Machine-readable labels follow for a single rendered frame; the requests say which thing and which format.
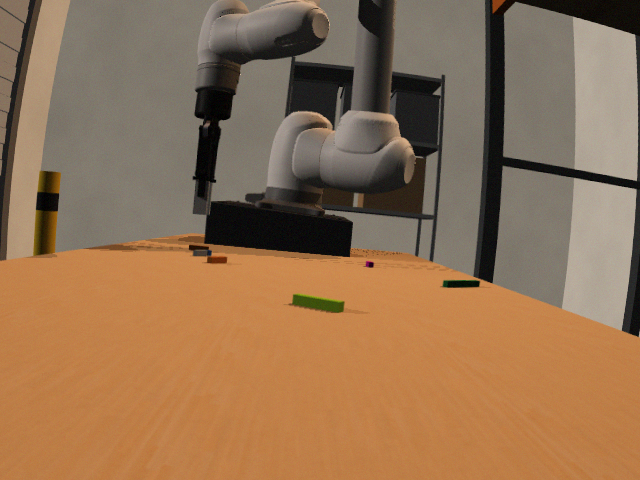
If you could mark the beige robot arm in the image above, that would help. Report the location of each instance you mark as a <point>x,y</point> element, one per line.
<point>366,154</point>

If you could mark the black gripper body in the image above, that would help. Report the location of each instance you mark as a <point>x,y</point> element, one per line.
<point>215,104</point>

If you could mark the green rectangular bar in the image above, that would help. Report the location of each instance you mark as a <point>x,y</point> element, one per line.
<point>318,303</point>

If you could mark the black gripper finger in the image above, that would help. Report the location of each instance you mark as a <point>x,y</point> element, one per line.
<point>203,162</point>
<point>212,169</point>

